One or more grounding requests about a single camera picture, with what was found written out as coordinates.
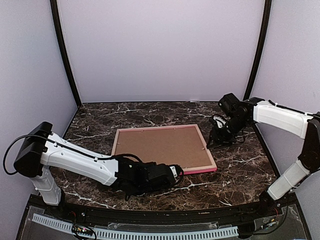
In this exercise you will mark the white slotted cable duct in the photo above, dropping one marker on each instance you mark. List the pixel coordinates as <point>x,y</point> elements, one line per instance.
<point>98,233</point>

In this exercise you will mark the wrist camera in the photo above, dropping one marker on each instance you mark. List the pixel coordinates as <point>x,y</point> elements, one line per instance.
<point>176,170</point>
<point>217,120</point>

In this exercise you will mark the pink wooden picture frame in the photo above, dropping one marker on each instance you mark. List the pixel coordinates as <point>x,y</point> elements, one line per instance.
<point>200,170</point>

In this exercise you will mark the brown cardboard backing board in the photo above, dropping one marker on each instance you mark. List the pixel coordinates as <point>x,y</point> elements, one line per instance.
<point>162,145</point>

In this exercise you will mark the right black corner post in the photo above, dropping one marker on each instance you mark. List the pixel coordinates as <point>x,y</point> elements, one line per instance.
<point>259,48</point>

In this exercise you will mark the black corner post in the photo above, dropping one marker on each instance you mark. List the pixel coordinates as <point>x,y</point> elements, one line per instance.
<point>63,52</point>
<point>259,48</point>

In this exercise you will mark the left black corner post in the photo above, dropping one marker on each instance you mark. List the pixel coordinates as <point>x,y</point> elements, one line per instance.
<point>63,52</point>

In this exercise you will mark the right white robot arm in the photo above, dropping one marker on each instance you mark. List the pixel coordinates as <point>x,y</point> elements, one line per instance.
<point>292,136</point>

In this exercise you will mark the black front table rail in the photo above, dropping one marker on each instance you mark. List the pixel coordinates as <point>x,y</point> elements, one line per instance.
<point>241,214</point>

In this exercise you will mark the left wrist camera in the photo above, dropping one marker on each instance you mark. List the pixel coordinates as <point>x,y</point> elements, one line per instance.
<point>176,170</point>

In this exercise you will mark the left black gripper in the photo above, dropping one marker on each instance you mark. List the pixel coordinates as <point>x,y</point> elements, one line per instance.
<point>148,164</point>

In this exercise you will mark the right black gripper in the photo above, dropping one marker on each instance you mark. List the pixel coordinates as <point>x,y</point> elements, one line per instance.
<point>218,138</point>

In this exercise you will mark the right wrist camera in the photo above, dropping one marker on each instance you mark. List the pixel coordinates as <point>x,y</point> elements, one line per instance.
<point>217,120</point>

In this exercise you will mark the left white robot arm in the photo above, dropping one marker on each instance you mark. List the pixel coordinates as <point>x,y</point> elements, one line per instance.
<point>32,155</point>

